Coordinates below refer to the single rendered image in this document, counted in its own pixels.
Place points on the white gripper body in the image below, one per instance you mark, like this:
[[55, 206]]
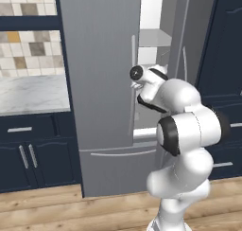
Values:
[[136, 85]]

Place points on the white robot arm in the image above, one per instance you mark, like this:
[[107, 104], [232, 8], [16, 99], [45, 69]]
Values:
[[186, 130]]

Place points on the grey wide fridge door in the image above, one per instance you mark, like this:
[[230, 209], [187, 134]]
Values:
[[100, 67]]

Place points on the grey fridge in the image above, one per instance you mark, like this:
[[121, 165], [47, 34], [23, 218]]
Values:
[[151, 39]]

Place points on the grey narrow fridge door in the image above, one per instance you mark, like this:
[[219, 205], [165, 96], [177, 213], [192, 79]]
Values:
[[197, 26]]

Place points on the grey fridge freezer drawer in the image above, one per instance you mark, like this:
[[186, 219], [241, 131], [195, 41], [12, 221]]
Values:
[[110, 174]]

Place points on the dark blue side panel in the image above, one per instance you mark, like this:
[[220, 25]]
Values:
[[67, 92]]

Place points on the tall dark blue cupboard door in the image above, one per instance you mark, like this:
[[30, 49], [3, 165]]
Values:
[[223, 39]]

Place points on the dark blue drawer front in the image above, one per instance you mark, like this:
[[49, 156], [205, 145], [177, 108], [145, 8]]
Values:
[[233, 111], [34, 122], [227, 173]]

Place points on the dark blue wall shelf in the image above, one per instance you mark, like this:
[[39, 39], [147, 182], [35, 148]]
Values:
[[28, 23]]

